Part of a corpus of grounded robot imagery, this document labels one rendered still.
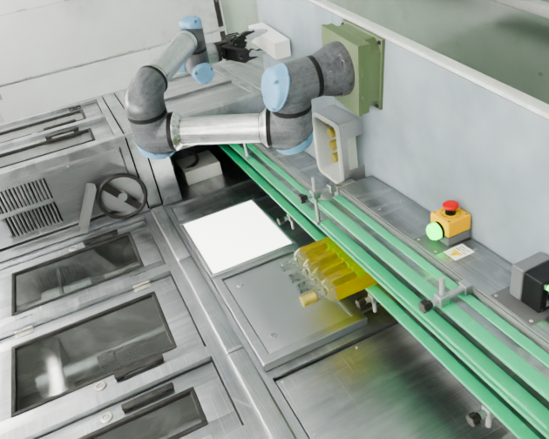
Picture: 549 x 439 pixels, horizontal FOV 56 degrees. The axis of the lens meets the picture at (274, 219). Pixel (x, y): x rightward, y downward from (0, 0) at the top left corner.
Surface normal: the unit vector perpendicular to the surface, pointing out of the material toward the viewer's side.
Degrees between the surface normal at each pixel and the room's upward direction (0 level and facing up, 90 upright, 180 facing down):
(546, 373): 90
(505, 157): 0
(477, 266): 90
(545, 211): 0
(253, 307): 90
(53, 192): 90
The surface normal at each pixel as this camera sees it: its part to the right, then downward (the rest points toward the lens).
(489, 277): -0.16, -0.84
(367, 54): 0.43, 0.54
